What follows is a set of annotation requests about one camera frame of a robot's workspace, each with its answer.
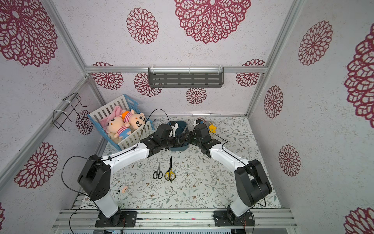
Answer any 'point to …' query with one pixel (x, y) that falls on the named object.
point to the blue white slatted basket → (124, 103)
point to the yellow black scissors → (170, 175)
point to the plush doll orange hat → (134, 120)
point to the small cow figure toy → (123, 190)
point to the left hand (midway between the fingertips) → (185, 140)
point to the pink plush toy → (117, 111)
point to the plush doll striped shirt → (116, 126)
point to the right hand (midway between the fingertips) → (187, 135)
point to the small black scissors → (158, 173)
